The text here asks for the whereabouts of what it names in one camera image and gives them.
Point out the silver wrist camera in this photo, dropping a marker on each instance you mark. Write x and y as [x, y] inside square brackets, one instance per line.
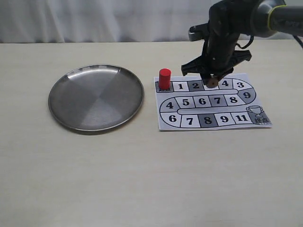
[198, 32]

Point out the wooden die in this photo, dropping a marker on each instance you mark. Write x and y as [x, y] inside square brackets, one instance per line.
[212, 83]

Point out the paper number game board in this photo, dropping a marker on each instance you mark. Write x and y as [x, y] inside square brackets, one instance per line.
[188, 105]

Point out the round steel plate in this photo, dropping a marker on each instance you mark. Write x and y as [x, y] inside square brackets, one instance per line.
[96, 98]

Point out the white backdrop curtain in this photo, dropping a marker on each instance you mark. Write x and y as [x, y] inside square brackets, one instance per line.
[96, 21]

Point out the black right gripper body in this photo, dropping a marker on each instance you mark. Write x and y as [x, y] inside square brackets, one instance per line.
[228, 19]

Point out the red cylinder game piece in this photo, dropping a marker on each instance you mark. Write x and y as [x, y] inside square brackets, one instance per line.
[164, 79]

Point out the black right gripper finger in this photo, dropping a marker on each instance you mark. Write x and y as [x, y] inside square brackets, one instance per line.
[218, 75]
[205, 76]

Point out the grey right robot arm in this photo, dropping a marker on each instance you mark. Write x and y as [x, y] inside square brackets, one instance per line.
[270, 17]

